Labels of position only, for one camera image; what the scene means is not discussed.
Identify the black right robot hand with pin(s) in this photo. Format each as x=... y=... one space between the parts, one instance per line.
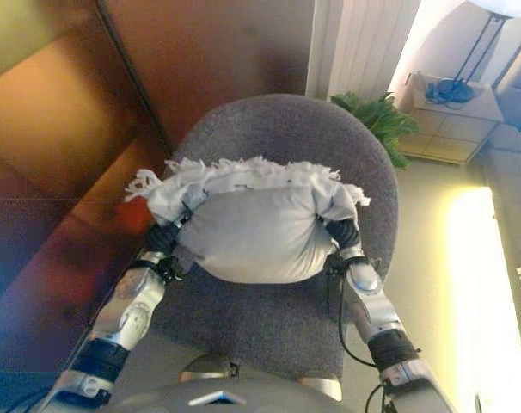
x=344 y=234

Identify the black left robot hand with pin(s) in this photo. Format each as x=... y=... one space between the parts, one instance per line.
x=161 y=238

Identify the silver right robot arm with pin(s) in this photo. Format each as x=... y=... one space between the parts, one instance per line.
x=372 y=301

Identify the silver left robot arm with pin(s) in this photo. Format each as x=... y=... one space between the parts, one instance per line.
x=131 y=310

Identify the grey sofa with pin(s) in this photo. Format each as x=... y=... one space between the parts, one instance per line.
x=514 y=180

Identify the green potted plant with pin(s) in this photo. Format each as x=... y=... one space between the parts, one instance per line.
x=381 y=120

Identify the grey fabric armchair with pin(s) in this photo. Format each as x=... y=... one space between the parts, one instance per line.
x=286 y=129

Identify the brown wooden cabinet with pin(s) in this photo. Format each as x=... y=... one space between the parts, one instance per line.
x=71 y=120

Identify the beige cardboard box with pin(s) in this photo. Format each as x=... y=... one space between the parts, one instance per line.
x=454 y=129

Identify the silver right robot leg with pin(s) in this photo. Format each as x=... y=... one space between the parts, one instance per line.
x=323 y=387

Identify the grey robot torso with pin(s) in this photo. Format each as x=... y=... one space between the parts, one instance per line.
x=243 y=400

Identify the black floor lamp stand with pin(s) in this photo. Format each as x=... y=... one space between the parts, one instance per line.
x=479 y=47

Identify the white lamp shade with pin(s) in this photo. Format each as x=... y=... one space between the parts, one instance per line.
x=505 y=8

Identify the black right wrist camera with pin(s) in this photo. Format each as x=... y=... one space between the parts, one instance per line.
x=334 y=263

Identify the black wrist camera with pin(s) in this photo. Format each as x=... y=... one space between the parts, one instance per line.
x=334 y=263
x=171 y=269

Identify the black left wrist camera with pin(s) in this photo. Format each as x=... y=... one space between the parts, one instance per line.
x=171 y=269

